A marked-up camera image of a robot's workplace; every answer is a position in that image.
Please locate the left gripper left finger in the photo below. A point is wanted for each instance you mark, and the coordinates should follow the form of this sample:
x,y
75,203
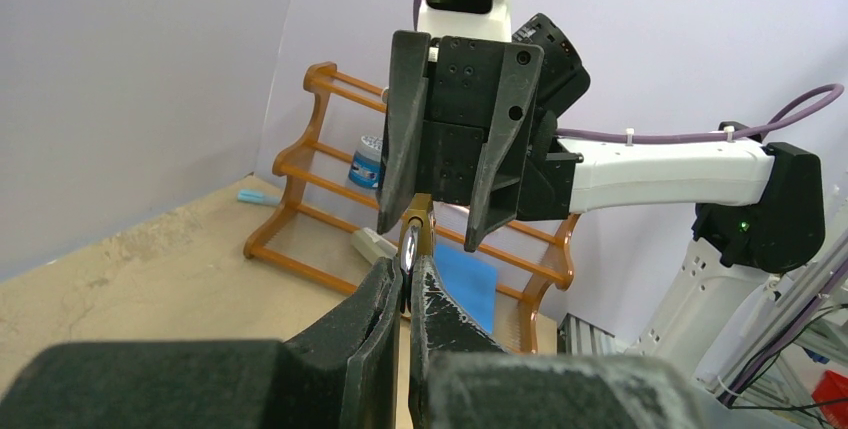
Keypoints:
x,y
340,372

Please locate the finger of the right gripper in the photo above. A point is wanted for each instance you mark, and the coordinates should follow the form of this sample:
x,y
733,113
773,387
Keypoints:
x,y
405,107
495,196

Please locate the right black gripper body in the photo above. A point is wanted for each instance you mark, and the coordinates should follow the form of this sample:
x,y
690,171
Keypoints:
x,y
459,107

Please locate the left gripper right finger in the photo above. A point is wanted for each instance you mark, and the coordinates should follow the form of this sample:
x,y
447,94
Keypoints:
x,y
460,377

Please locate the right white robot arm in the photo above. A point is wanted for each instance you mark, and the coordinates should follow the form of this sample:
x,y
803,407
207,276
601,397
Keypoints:
x,y
759,210

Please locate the blue notebook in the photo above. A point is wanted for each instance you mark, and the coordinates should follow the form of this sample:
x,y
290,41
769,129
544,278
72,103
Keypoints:
x,y
471,282

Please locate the light blue pen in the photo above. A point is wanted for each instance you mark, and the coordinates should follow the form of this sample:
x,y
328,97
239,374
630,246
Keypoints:
x,y
257,198

